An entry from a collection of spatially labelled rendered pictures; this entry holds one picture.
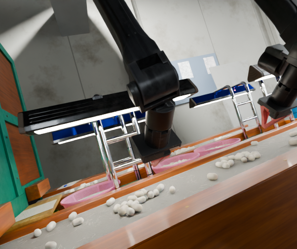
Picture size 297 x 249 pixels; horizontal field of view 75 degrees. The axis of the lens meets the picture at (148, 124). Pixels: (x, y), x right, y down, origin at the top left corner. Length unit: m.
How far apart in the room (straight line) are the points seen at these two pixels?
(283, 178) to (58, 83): 2.92
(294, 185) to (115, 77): 2.81
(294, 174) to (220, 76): 3.02
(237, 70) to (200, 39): 0.86
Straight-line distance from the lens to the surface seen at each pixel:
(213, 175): 0.65
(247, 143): 1.08
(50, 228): 0.72
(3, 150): 1.08
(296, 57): 0.55
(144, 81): 0.31
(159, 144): 0.42
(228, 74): 3.62
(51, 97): 3.07
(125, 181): 1.11
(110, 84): 3.07
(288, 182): 0.57
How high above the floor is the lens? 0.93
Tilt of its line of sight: 3 degrees up
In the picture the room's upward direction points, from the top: 17 degrees counter-clockwise
